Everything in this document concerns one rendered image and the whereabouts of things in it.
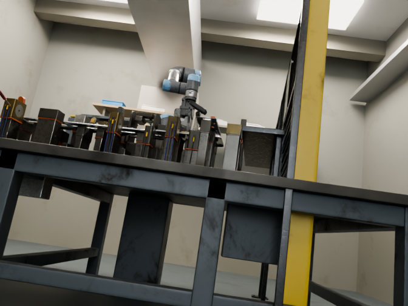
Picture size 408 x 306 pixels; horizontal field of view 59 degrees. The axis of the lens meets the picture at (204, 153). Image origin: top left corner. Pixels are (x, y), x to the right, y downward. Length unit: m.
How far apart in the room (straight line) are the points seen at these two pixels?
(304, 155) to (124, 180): 0.76
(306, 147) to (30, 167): 1.15
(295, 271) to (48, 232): 4.58
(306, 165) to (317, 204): 0.19
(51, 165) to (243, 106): 4.37
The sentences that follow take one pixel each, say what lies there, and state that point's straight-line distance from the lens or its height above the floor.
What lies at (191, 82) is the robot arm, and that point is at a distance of 2.22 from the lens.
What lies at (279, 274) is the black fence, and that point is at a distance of 1.43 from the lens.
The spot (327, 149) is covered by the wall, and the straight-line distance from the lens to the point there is 5.72.
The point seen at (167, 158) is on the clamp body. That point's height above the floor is 0.81.
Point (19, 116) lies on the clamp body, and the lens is 2.45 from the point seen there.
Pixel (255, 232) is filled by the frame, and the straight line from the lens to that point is 1.68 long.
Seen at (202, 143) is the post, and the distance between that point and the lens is 1.75.
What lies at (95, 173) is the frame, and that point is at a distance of 1.51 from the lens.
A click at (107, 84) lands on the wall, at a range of 5.97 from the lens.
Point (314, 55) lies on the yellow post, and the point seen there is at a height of 1.30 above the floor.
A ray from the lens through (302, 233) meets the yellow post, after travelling 1.56.
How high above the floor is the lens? 0.44
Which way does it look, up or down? 13 degrees up
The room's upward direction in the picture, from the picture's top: 8 degrees clockwise
